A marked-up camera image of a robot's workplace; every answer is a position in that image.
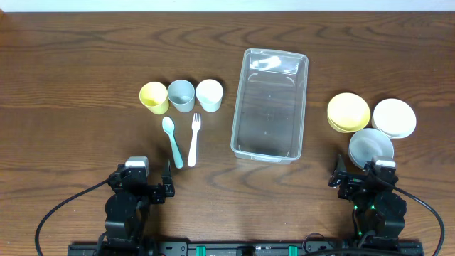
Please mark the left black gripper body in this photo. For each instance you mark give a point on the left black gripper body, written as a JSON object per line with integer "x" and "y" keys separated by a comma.
{"x": 153, "y": 192}

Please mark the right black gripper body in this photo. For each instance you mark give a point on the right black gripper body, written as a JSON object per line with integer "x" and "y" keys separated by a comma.
{"x": 350, "y": 181}

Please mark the grey plastic bowl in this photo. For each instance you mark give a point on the grey plastic bowl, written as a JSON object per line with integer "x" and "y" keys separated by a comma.
{"x": 367, "y": 143}

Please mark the teal plastic spoon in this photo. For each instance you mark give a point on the teal plastic spoon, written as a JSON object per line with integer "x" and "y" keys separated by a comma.
{"x": 169, "y": 128}

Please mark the yellow plastic bowl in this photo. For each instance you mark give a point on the yellow plastic bowl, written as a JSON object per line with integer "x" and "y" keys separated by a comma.
{"x": 348, "y": 112}

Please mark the white plastic fork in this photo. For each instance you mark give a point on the white plastic fork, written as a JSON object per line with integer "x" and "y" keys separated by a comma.
{"x": 195, "y": 126}

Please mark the white plastic bowl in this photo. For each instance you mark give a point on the white plastic bowl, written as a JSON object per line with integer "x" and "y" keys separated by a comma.
{"x": 395, "y": 118}

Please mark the clear plastic container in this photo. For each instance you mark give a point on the clear plastic container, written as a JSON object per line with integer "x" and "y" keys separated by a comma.
{"x": 269, "y": 116}

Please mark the yellow plastic cup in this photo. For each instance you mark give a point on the yellow plastic cup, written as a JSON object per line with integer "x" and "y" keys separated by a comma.
{"x": 154, "y": 96}

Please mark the grey plastic cup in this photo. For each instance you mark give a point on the grey plastic cup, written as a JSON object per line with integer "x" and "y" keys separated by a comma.
{"x": 181, "y": 93}

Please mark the white plastic cup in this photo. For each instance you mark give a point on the white plastic cup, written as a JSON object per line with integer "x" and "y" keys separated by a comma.
{"x": 209, "y": 93}

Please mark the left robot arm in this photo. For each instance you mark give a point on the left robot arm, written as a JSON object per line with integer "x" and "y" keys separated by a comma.
{"x": 128, "y": 209}

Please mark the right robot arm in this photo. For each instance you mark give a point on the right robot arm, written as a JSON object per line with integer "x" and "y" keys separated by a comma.
{"x": 378, "y": 213}

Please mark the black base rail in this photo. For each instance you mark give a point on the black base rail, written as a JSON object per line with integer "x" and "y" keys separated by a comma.
{"x": 212, "y": 249}

